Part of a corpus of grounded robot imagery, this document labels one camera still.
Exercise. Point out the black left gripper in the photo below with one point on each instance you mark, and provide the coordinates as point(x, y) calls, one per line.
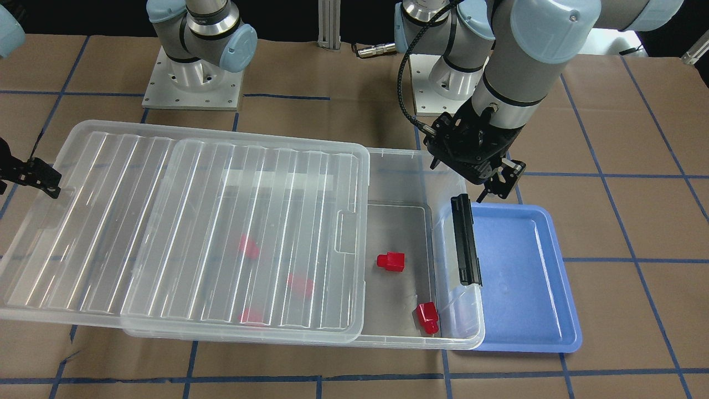
point(508, 173)

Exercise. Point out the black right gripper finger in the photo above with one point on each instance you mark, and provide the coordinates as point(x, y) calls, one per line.
point(34, 172)

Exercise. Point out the red block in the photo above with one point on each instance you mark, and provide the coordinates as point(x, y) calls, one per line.
point(248, 248)
point(301, 286)
point(391, 261)
point(251, 317)

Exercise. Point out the clear plastic box lid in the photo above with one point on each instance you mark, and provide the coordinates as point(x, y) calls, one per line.
point(72, 257)

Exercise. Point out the robot arm at lid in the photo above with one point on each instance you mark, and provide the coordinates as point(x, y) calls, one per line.
point(193, 30)

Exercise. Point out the clear plastic storage box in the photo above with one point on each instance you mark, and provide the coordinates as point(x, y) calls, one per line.
point(410, 249)

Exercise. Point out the blue plastic tray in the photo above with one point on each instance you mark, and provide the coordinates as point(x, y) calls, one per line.
point(526, 294)

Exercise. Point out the red block box corner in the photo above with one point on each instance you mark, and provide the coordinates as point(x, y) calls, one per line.
point(428, 318)

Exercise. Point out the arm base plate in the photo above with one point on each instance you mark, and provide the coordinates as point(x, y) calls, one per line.
point(192, 86)
point(437, 87)

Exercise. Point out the black box latch handle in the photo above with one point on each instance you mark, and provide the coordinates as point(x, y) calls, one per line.
point(464, 241)

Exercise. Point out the robot arm with cable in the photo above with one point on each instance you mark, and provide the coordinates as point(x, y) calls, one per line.
point(522, 46)

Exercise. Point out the silver cable connector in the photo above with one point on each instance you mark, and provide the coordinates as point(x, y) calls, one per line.
point(374, 50)

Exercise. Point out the aluminium frame post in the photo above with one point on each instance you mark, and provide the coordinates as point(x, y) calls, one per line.
point(328, 22)

